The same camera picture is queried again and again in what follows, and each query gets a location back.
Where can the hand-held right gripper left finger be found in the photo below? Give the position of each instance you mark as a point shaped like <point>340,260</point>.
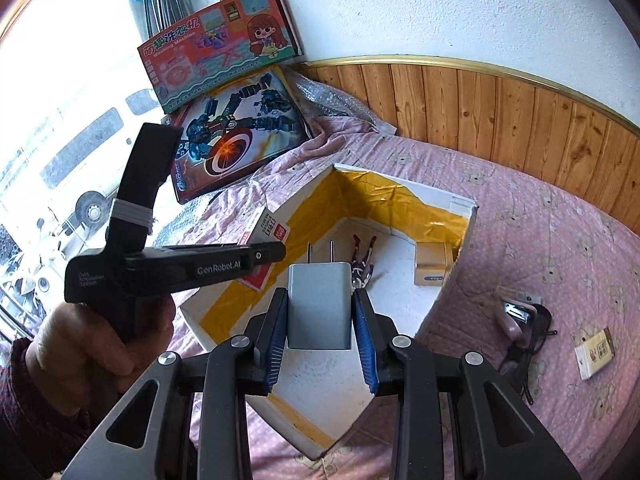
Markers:
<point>276,350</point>

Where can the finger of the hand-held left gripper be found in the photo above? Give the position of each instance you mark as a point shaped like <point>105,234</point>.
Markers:
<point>262,256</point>

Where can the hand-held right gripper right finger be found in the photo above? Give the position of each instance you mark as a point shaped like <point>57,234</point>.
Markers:
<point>364,350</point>

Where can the white card box red label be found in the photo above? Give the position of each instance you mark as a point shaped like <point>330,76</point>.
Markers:
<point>267,227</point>

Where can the white wall charger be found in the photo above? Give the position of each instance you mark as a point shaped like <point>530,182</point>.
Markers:
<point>320,305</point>

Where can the white box with yellow tape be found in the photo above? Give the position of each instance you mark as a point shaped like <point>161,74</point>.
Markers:
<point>390,240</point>

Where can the beige tissue packet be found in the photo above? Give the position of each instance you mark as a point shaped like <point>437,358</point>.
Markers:
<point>595,352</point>

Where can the person's left forearm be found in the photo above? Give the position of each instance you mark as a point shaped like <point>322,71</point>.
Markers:
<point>35,420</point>

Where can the person's left hand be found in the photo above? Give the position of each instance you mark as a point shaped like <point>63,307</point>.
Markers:
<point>85,345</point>

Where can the small toy figure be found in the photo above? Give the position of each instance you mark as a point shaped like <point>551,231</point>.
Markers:
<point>362,260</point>

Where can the small beige packet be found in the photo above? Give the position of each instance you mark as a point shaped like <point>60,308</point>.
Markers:
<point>431,262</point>

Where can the white van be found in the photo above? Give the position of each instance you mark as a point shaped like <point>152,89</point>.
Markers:
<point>80,160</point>

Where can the robot toy box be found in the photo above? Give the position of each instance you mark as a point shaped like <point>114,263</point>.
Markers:
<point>235,135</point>

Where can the pink stapler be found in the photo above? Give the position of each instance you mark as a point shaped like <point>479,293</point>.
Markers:
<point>515,312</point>

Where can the black glasses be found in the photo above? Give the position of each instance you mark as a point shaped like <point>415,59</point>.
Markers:
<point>535,332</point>

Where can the clear bubble wrap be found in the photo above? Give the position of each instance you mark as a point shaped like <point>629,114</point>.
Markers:
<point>335,100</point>

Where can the toy washing machine box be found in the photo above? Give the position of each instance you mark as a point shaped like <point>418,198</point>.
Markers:
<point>220,45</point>

